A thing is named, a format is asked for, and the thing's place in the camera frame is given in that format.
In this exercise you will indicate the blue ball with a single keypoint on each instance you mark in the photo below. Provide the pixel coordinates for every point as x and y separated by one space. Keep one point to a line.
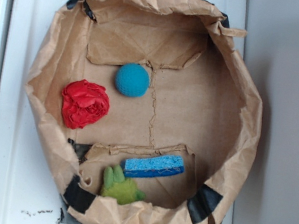
132 80

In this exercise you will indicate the brown paper bag bin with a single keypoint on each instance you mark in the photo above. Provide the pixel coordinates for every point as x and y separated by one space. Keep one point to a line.
201 104

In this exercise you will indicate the blue sponge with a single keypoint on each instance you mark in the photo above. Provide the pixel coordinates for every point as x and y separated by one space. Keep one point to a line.
165 165

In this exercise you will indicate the red crumpled cloth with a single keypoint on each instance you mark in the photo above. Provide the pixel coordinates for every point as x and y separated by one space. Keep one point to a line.
84 103

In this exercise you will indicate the green plush toy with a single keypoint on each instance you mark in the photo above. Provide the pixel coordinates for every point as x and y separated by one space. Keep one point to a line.
117 186

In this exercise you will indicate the white tray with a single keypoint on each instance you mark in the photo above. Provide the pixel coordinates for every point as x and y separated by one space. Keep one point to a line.
28 194

